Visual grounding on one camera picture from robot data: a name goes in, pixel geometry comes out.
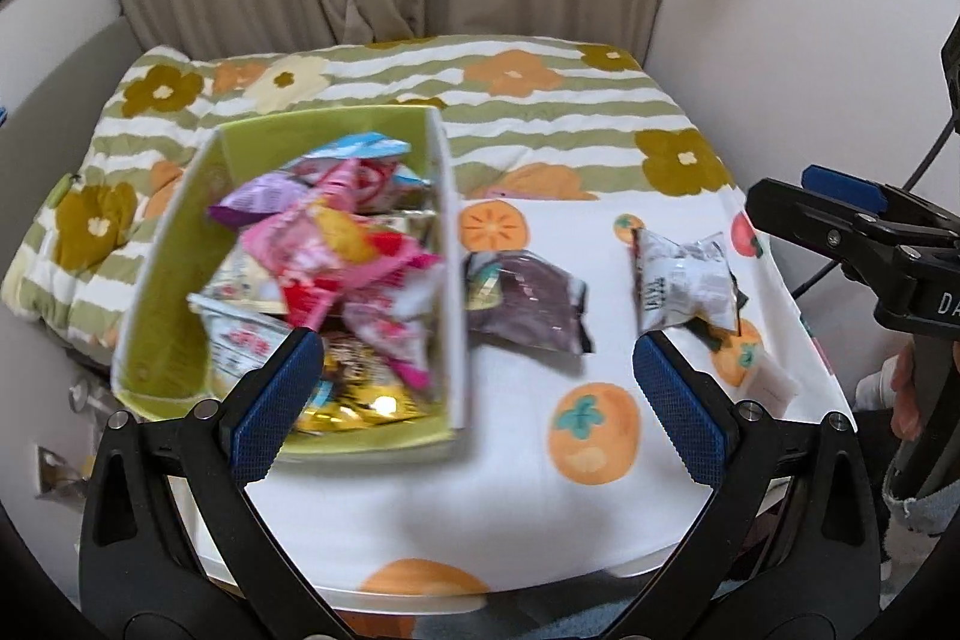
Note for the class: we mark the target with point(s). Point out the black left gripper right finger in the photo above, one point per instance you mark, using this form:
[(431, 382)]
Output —
[(786, 544)]

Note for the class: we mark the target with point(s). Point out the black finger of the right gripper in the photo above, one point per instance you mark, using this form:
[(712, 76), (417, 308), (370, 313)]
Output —
[(824, 226)]

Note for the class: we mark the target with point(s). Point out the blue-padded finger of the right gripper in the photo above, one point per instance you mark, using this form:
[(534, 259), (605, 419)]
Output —
[(866, 196)]

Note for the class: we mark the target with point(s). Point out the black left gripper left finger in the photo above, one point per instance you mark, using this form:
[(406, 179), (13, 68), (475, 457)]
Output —
[(172, 546)]

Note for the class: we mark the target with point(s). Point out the silver Taire snack bag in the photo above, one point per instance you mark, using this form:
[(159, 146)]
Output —
[(677, 282)]

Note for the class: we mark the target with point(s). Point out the large pink cotton candy bag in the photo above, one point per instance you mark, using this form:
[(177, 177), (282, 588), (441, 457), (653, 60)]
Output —
[(317, 253)]

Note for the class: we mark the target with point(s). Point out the purple snack bag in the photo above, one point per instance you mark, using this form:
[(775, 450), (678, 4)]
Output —
[(258, 199)]

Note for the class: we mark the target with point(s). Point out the dark maroon snack bag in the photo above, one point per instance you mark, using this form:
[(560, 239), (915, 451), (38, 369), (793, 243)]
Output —
[(518, 297)]

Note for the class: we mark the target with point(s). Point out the small pink Oishi bag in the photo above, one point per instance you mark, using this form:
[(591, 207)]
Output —
[(394, 316)]

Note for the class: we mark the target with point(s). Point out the blue white snack bag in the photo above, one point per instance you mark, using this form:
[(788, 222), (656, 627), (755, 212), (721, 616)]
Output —
[(364, 173)]

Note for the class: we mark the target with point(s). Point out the grey sleeve forearm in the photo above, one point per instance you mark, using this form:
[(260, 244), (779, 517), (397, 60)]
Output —
[(923, 501)]

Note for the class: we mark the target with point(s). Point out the person's right hand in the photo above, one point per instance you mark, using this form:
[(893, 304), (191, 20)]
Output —
[(906, 419)]

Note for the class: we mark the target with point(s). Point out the green striped floral blanket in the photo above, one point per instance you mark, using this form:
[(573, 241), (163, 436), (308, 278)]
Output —
[(527, 117)]

